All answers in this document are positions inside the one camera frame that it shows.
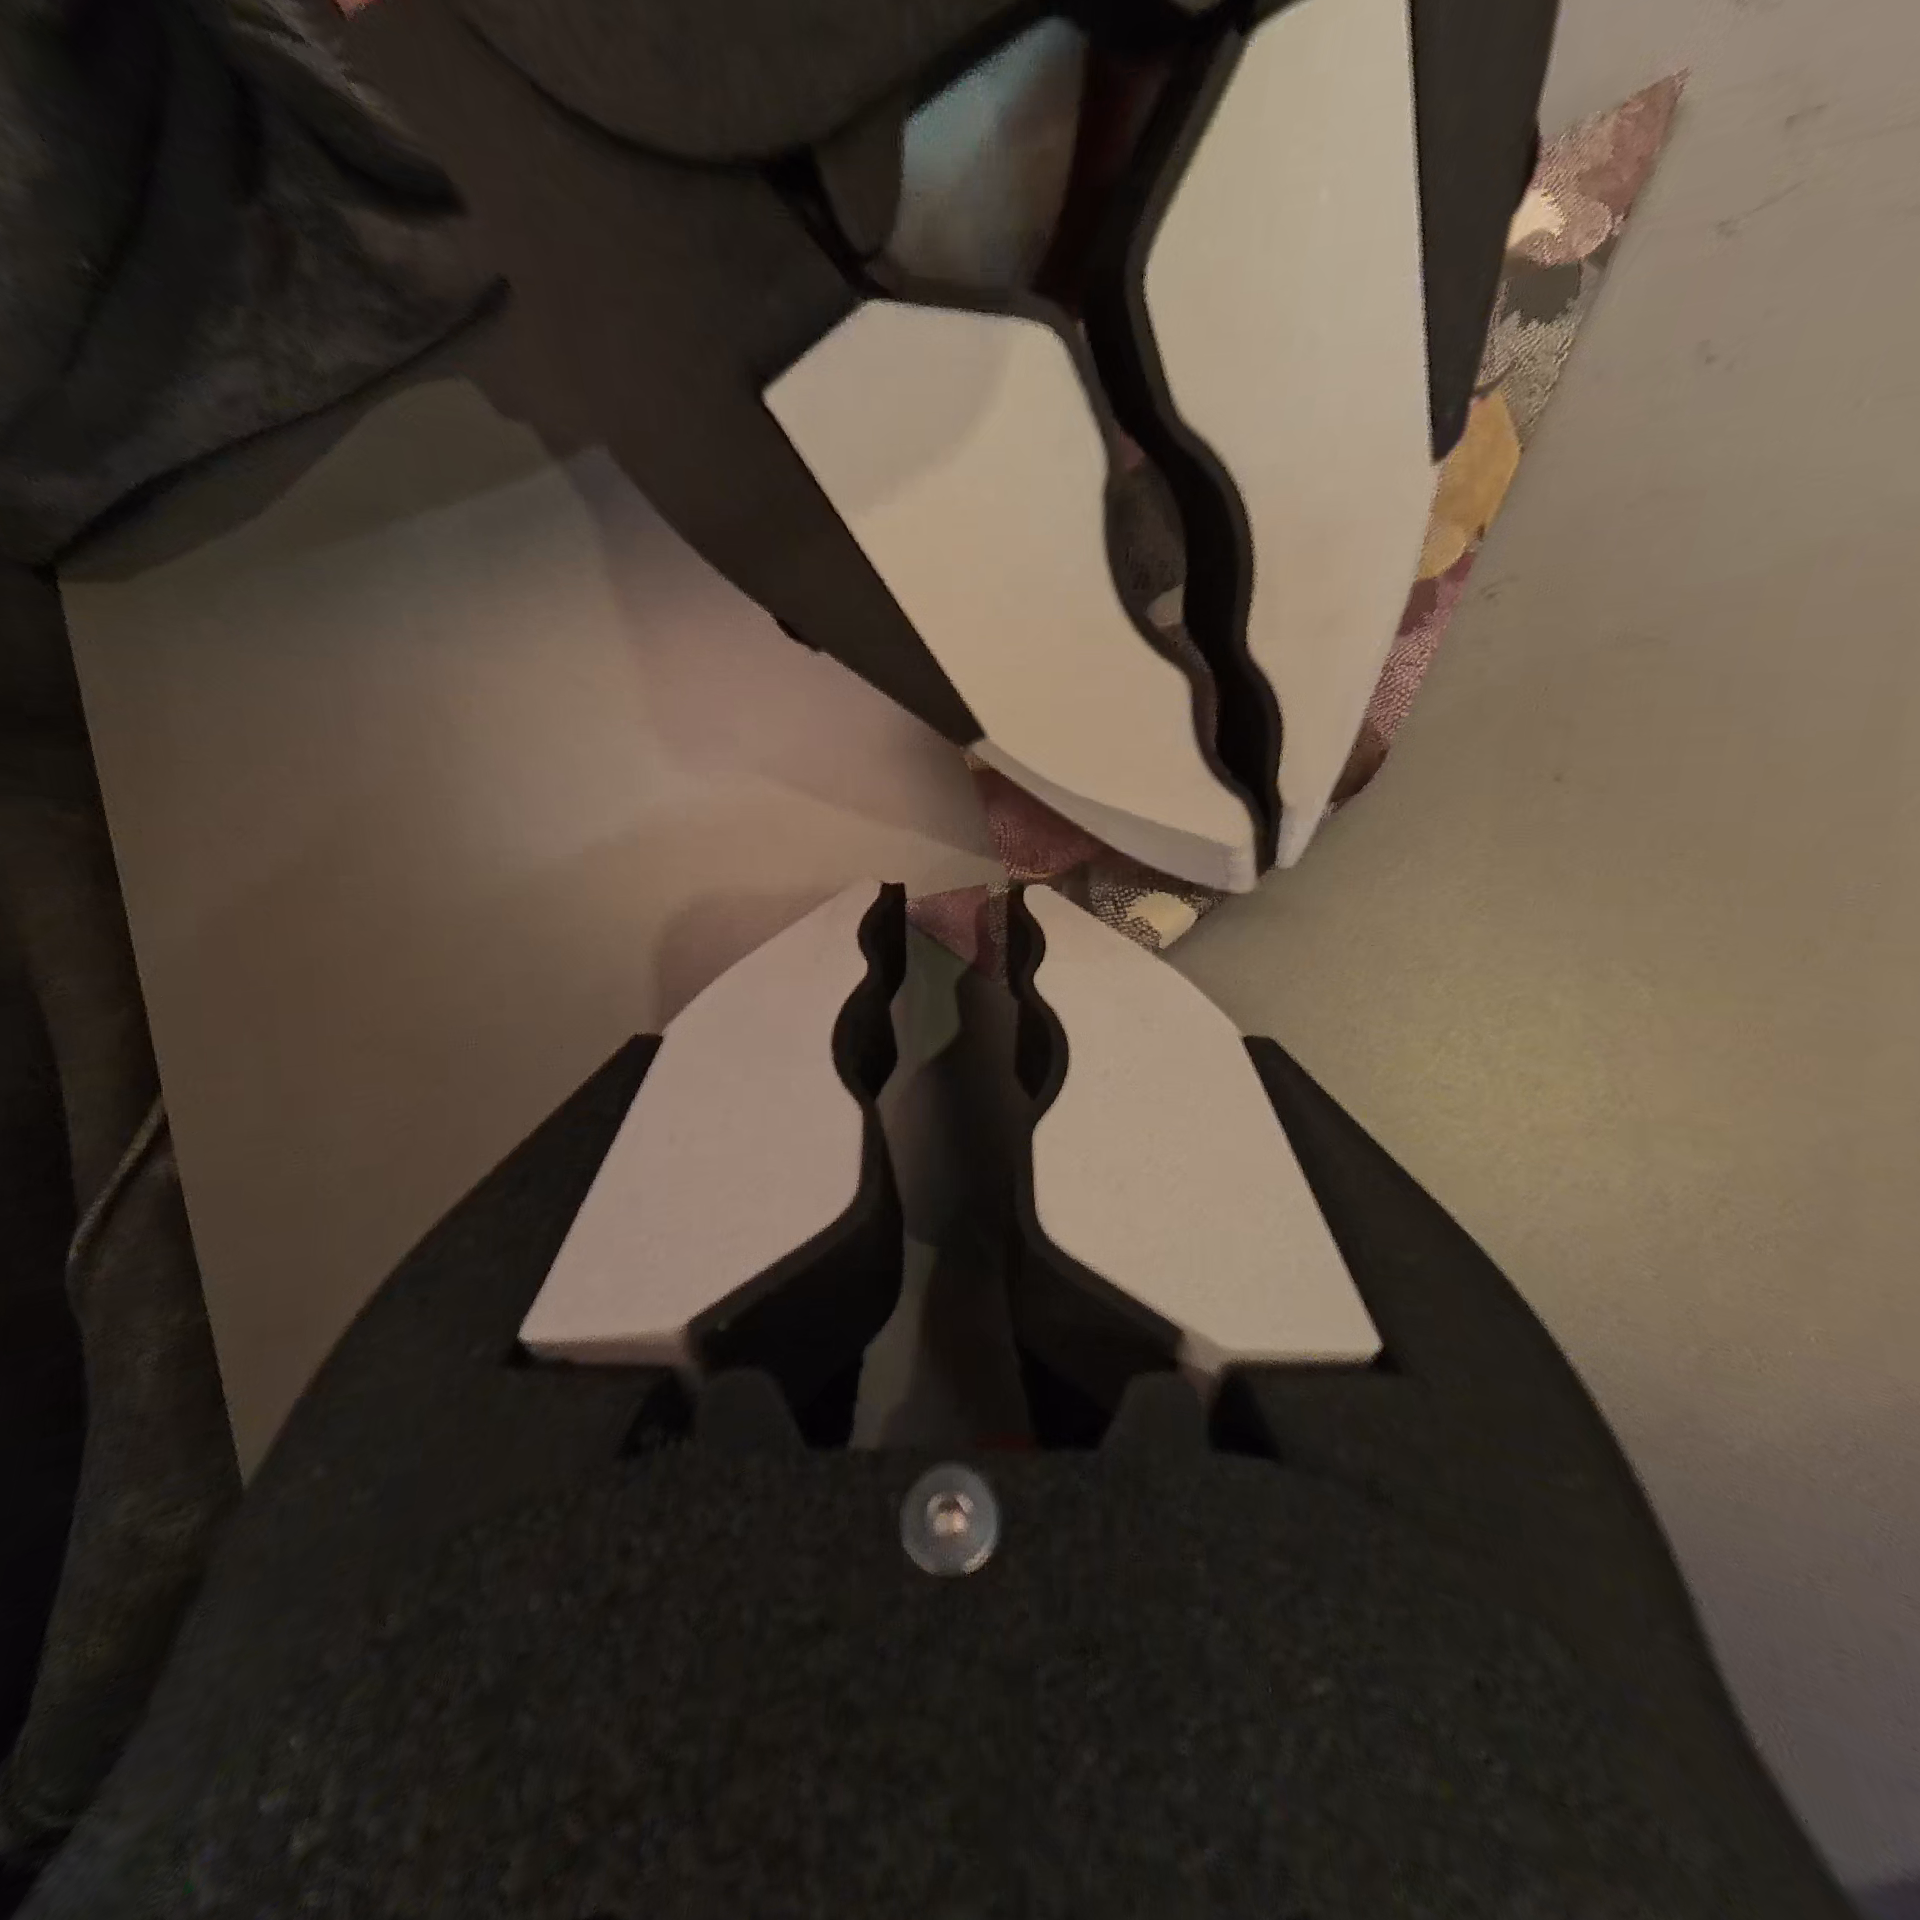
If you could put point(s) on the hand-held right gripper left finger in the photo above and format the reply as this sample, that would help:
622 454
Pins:
721 1201

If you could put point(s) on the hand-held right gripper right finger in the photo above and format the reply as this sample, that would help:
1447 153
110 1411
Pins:
1184 1201

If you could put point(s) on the person's left forearm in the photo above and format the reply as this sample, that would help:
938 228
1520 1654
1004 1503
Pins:
182 270

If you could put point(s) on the crane patterned origami paper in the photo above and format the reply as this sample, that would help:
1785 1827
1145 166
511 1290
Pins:
1559 196

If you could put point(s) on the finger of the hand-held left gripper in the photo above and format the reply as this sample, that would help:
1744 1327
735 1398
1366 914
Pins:
1319 377
990 571

